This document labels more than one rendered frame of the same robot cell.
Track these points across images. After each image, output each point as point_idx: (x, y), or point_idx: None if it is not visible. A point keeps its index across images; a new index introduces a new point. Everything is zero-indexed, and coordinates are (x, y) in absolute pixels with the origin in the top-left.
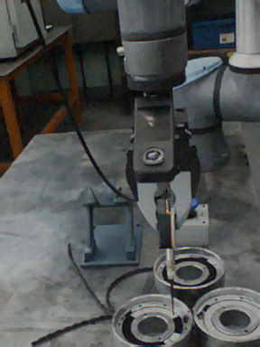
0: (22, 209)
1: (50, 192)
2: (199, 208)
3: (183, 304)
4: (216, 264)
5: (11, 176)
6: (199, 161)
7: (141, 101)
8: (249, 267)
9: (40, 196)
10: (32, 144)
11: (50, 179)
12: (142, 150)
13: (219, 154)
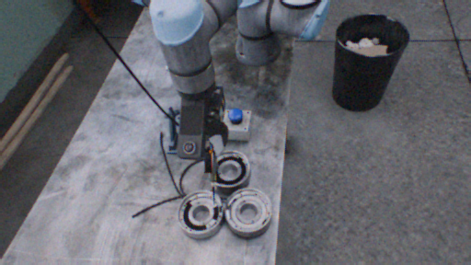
0: (132, 93)
1: (152, 77)
2: (245, 114)
3: (220, 201)
4: (246, 164)
5: (125, 56)
6: (257, 59)
7: (184, 100)
8: (269, 162)
9: (144, 81)
10: (142, 18)
11: (153, 63)
12: (182, 142)
13: (271, 52)
